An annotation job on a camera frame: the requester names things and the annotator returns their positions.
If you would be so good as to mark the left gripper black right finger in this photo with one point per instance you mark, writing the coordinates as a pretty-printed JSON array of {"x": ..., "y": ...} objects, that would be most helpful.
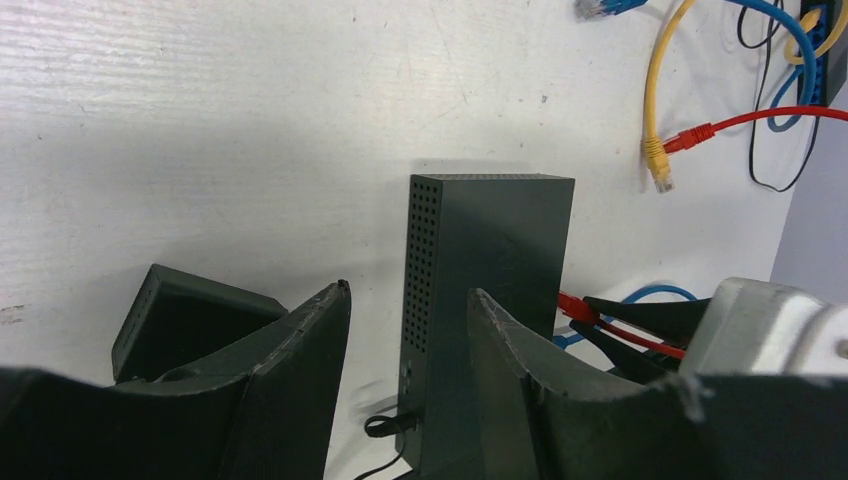
[{"x": 548, "y": 415}]

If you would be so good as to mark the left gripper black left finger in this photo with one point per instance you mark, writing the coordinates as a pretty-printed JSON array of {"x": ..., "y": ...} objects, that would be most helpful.
[{"x": 54, "y": 427}]

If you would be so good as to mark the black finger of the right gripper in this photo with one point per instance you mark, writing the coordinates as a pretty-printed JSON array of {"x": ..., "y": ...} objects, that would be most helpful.
[
  {"x": 632, "y": 357},
  {"x": 675, "y": 322}
]

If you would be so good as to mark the black network switch small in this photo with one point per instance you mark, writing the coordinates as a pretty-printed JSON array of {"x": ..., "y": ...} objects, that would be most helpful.
[{"x": 831, "y": 66}]

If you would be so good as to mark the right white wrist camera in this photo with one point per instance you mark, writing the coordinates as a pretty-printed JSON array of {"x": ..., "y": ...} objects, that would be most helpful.
[{"x": 752, "y": 327}]

